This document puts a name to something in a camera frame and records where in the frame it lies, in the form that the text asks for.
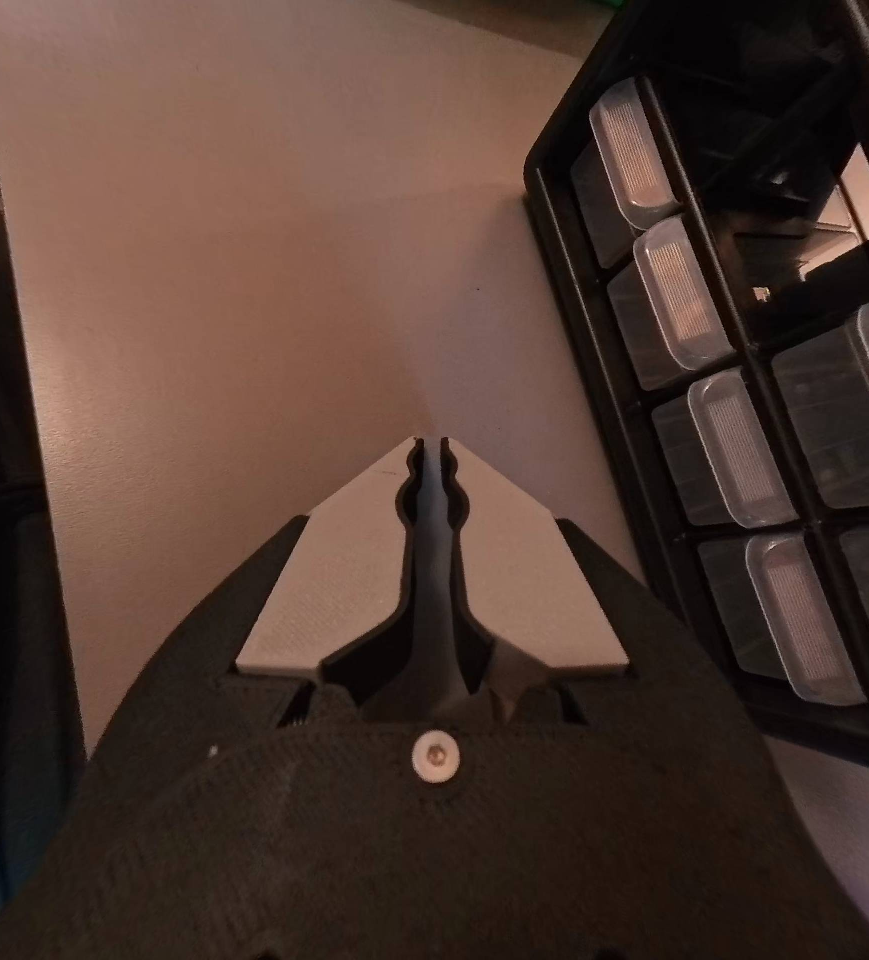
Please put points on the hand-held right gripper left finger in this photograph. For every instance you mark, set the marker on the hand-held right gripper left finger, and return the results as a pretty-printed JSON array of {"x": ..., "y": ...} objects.
[{"x": 329, "y": 592}]

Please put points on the black drawer cabinet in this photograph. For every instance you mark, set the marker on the black drawer cabinet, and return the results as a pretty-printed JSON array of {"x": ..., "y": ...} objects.
[{"x": 629, "y": 442}]

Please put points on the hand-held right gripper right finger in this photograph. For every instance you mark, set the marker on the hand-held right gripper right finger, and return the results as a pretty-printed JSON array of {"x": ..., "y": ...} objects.
[{"x": 539, "y": 592}]

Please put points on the small clear plastic drawer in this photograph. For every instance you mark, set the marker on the small clear plastic drawer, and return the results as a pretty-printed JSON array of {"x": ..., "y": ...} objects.
[
  {"x": 629, "y": 157},
  {"x": 802, "y": 615},
  {"x": 734, "y": 450},
  {"x": 674, "y": 300}
]

